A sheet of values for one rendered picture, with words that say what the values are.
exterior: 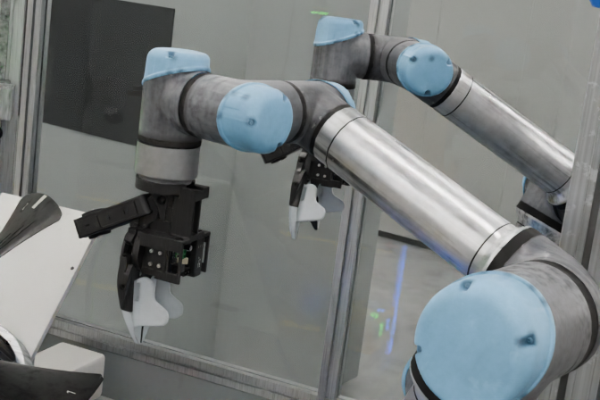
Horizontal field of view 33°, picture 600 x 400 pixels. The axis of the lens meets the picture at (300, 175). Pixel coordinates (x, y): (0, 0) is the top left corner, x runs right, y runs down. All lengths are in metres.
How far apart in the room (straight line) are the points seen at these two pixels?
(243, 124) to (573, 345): 0.41
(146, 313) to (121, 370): 1.28
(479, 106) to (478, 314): 0.70
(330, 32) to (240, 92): 0.53
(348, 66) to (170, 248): 0.55
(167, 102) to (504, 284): 0.46
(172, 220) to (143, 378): 1.31
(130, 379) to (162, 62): 1.44
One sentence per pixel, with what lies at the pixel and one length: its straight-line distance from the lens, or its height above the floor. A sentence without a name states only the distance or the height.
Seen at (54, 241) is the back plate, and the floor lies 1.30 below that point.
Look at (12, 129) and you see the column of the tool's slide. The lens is 2.44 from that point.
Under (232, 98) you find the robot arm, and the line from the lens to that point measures 1.11.
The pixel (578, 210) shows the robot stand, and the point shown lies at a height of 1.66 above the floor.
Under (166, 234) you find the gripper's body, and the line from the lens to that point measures 1.22.
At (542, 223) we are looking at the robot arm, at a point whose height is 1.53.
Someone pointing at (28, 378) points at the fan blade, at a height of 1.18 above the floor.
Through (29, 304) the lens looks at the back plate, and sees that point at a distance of 2.10.
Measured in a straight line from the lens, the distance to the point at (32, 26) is 2.54.
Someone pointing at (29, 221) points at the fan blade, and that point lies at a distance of 1.86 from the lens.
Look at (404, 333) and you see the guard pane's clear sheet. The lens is 2.20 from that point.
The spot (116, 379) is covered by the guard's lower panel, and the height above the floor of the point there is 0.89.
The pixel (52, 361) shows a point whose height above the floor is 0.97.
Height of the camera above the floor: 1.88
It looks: 11 degrees down
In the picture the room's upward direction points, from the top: 7 degrees clockwise
